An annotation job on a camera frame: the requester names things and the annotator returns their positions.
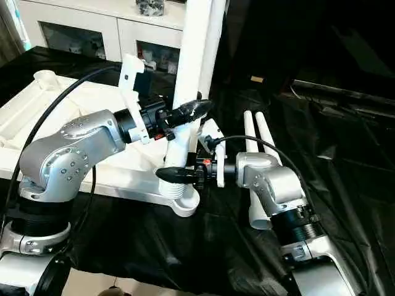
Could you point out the white plastic table top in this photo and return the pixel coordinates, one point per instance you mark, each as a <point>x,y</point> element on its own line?
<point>46,101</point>

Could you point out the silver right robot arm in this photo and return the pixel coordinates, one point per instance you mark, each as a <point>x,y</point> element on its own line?
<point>277,185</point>

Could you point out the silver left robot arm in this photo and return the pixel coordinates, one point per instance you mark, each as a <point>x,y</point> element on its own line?
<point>68,148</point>

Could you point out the black plastic mat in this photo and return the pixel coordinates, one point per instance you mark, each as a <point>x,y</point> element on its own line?
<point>185,246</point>

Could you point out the small tan tag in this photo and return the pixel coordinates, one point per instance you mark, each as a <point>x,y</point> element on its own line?
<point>257,79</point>

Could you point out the black bundle on cabinet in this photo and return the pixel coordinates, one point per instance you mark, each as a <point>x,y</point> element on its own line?
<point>151,6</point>

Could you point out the white cabinet with glass doors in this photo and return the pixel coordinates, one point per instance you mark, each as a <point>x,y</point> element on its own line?
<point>92,21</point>

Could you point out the black backdrop cloth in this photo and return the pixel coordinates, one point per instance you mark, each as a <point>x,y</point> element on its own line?
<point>308,40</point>

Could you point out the black metal rod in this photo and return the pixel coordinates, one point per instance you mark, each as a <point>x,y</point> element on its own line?
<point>339,89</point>

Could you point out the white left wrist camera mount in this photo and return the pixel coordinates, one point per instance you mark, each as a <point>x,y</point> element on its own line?
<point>129,80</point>

